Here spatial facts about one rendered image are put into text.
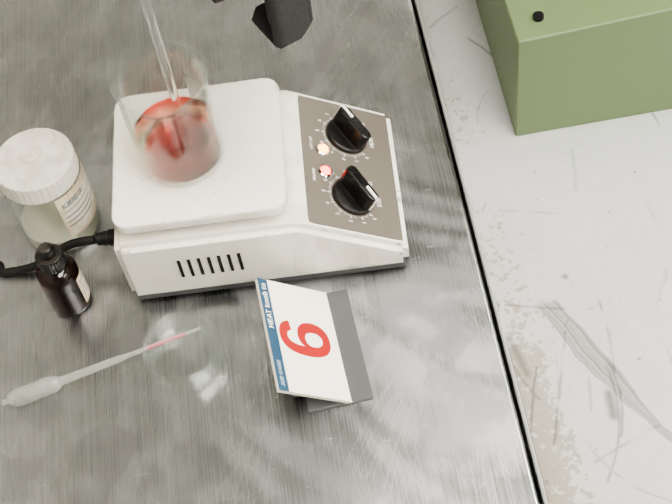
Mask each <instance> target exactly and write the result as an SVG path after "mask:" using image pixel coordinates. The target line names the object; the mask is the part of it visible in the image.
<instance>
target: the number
mask: <svg viewBox="0 0 672 504"><path fill-rule="evenodd" d="M268 288H269V293H270V298H271V303H272V308H273V312H274V317H275V322H276V327H277V332H278V337H279V342H280V346H281V351H282V356H283V361H284V366H285V371H286V376H287V381H288V385H289V388H293V389H299V390H305V391H311V392H317V393H323V394H329V395H335V396H341V397H344V394H343V389H342V385H341V381H340V377H339V372H338V368H337V364H336V359H335V355H334V351H333V347H332V342H331V338H330V334H329V330H328V325H327V321H326V317H325V312H324V308H323V304H322V300H321V295H320V294H317V293H312V292H308V291H303V290H299V289H294V288H290V287H285V286H280V285H276V284H271V283H268Z"/></svg>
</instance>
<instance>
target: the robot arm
mask: <svg viewBox="0 0 672 504"><path fill-rule="evenodd" d="M263 1H264V3H262V4H260V5H258V6H257V7H256V8H255V11H254V14H253V17H252V22H253V23H254V24H255V25H256V26H257V27H258V28H259V29H260V30H261V32H262V33H263V34H264V35H265V36H266V37H267V38H268V39H269V40H270V41H271V42H272V43H273V45H274V46H276V47H277V48H280V49H282V48H284V47H286V46H288V45H290V44H292V43H294V42H296V41H298V40H299V39H301V38H303V36H304V35H305V33H306V31H307V30H308V28H309V27H310V25H311V23H312V21H313V16H312V9H311V2H310V0H263Z"/></svg>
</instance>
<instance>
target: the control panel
mask: <svg viewBox="0 0 672 504"><path fill-rule="evenodd" d="M339 107H340V105H337V104H333V103H329V102H325V101H321V100H317V99H313V98H308V97H304V96H300V95H298V110H299V121H300V133H301V144H302V155H303V167H304V178H305V190H306V201H307V212H308V219H309V222H311V223H314V224H319V225H324V226H329V227H334V228H339V229H344V230H349V231H354V232H359V233H364V234H369V235H374V236H379V237H384V238H389V239H394V240H402V241H403V236H402V229H401V222H400V215H399V207H398V200H397V193H396V186H395V179H394V172H393V165H392V158H391V151H390V143H389V136H388V129H387V122H386V116H383V115H379V114H375V113H371V112H366V111H362V110H358V109H354V108H350V107H348V108H349V109H350V110H351V111H352V112H353V113H354V115H355V116H356V117H357V118H358V119H359V120H360V122H361V123H362V124H363V125H364V126H365V127H366V129H367V130H368V131H369V132H370V134H371V137H370V139H369V140H368V142H367V144H366V147H365V148H364V149H363V150H362V151H361V152H360V153H356V154H349V153H345V152H342V151H340V150H339V149H337V148H336V147H335V146H333V145H332V143H331V142H330V141H329V139H328V137H327V135H326V126H327V124H328V123H329V121H330V120H332V119H333V117H334V115H335V113H336V112H337V110H338V109H339ZM320 144H325V145H326V146H327V147H328V149H329V150H328V153H322V152H321V151H320V150H319V149H318V146H319V145H320ZM350 165H352V166H355V167H356V168H357V169H358V170H359V172H360V173H361V174H362V175H363V177H364V178H365V179H366V180H367V182H368V183H369V184H370V185H371V187H372V188H373V189H374V190H375V191H376V193H377V194H378V196H379V198H378V201H377V203H376V204H375V205H374V207H373V208H372V210H371V211H370V212H369V213H368V214H365V215H353V214H350V213H348V212H346V211H344V210H343V209H342V208H341V207H339V205H338V204H337V203H336V202H335V200H334V198H333V195H332V187H333V185H334V183H335V182H336V181H337V180H338V179H339V178H340V177H341V175H342V174H343V173H344V171H345V170H346V168H347V167H348V166H350ZM322 166H328V167H329V168H330V170H331V173H330V174H329V175H325V174H323V173H322V172H321V170H320V168H321V167H322Z"/></svg>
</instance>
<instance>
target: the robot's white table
mask: <svg viewBox="0 0 672 504"><path fill-rule="evenodd" d="M412 4H413V8H414V12H415V15H416V19H417V23H418V27H419V31H420V35H421V39H422V43H423V47H424V51H425V55H426V59H427V63H428V67H429V70H430V74H431V78H432V82H433V86H434V90H435V94H436V98H437V102H438V106H439V110H440V114H441V118H442V121H443V125H444V129H445V133H446V137H447V141H448V145H449V149H450V153H451V157H452V161H453V165H454V169H455V173H456V176H457V180H458V184H459V188H460V192H461V196H462V200H463V204H464V208H465V212H466V216H467V220H468V224H469V227H470V231H471V235H472V239H473V243H474V247H475V251H476V255H477V259H478V263H479V267H480V271H481V275H482V279H483V282H484V286H485V290H486V294H487V298H488V302H489V306H490V310H491V314H492V318H493V322H494V326H495V330H496V334H497V337H498V341H499V345H500V349H501V353H502V357H503V361H504V365H505V369H506V373H507V377H508V381H509V385H510V388H511V392H512V396H513V400H514V404H515V408H516V412H517V416H518V420H519V424H520V428H521V432H522V436H523V440H524V443H525V447H526V451H527V455H528V459H529V463H530V467H531V471H532V475H533V479H534V483H535V487H536V491H537V494H538V498H539V502H540V504H672V109H666V110H661V111H655V112H649V113H644V114H638V115H632V116H627V117H621V118H615V119H610V120H604V121H598V122H593V123H587V124H581V125H576V126H570V127H564V128H558V129H553V130H547V131H541V132H536V133H530V134H524V135H519V136H516V135H515V132H514V129H513V125H512V122H511V118H510V115H509V112H508V108H507V105H506V102H505V98H504V95H503V92H502V88H501V85H500V81H499V78H498V75H497V71H496V68H495V65H494V61H493V58H492V55H491V51H490V48H489V44H488V41H487V38H486V34H485V31H484V28H483V24H482V21H481V17H480V14H479V11H478V7H477V4H476V1H475V0H412Z"/></svg>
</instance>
